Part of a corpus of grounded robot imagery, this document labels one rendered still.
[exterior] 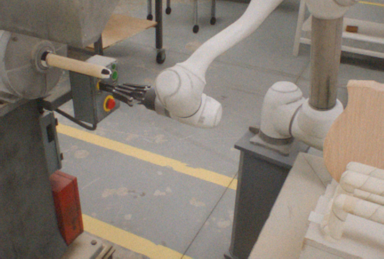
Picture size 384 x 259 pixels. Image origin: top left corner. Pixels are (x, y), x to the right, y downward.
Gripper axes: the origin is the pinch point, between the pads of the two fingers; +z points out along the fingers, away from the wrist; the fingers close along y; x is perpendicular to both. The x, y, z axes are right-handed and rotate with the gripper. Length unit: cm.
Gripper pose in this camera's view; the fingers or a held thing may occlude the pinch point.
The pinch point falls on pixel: (108, 87)
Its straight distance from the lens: 150.7
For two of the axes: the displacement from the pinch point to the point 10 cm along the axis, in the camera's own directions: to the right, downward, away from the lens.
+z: -9.0, -2.4, 3.6
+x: 0.3, -8.6, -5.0
